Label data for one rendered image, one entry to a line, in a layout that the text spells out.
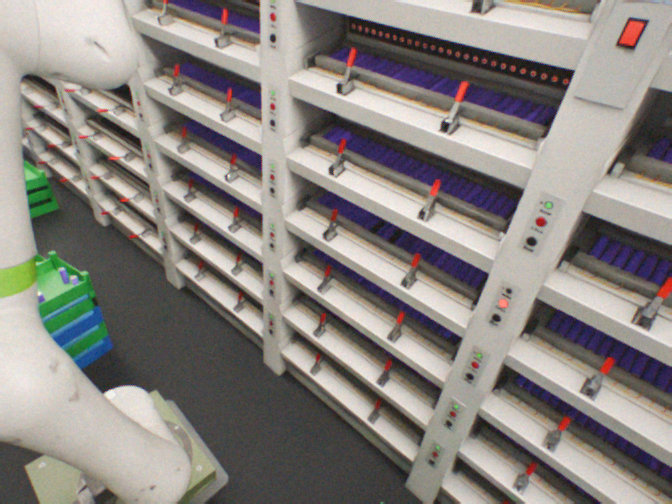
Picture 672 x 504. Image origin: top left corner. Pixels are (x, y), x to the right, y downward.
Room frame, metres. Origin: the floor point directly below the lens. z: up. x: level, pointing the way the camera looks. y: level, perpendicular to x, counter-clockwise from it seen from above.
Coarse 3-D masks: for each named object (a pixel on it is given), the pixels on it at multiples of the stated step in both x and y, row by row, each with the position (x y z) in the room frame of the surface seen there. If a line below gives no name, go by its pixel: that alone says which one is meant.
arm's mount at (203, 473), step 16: (160, 400) 0.70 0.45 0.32; (176, 432) 0.61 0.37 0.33; (192, 448) 0.57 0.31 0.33; (32, 464) 0.50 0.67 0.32; (48, 464) 0.51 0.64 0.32; (64, 464) 0.51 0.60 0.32; (192, 464) 0.53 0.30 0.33; (208, 464) 0.54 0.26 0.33; (32, 480) 0.47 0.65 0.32; (48, 480) 0.47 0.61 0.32; (64, 480) 0.47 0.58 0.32; (80, 480) 0.47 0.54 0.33; (192, 480) 0.50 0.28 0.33; (208, 480) 0.51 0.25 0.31; (48, 496) 0.44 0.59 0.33; (64, 496) 0.44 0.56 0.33; (192, 496) 0.48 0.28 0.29
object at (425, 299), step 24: (312, 192) 1.16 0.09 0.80; (288, 216) 1.08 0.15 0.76; (312, 240) 1.00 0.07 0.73; (336, 240) 0.98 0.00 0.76; (360, 240) 0.98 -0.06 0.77; (360, 264) 0.89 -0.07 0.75; (384, 264) 0.89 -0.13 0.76; (384, 288) 0.85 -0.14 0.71; (432, 288) 0.82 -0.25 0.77; (480, 288) 0.82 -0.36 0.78; (432, 312) 0.76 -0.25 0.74; (456, 312) 0.75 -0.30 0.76
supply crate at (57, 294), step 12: (36, 264) 1.15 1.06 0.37; (48, 264) 1.17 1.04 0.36; (60, 264) 1.19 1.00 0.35; (48, 276) 1.15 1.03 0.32; (60, 276) 1.15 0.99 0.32; (84, 276) 1.10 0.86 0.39; (48, 288) 1.09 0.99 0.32; (60, 288) 1.09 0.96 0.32; (72, 288) 1.05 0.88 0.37; (84, 288) 1.08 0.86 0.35; (48, 300) 0.98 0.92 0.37; (60, 300) 1.01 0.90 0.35; (72, 300) 1.04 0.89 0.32; (48, 312) 0.97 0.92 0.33
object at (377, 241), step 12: (312, 204) 1.09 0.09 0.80; (324, 216) 1.07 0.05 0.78; (348, 228) 1.01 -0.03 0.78; (360, 228) 0.99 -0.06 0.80; (372, 240) 0.96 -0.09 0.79; (384, 240) 0.95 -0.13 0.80; (396, 252) 0.91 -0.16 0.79; (408, 264) 0.89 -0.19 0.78; (420, 264) 0.87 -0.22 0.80; (432, 276) 0.85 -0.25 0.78; (444, 276) 0.83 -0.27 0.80; (456, 288) 0.80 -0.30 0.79; (468, 288) 0.79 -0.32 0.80
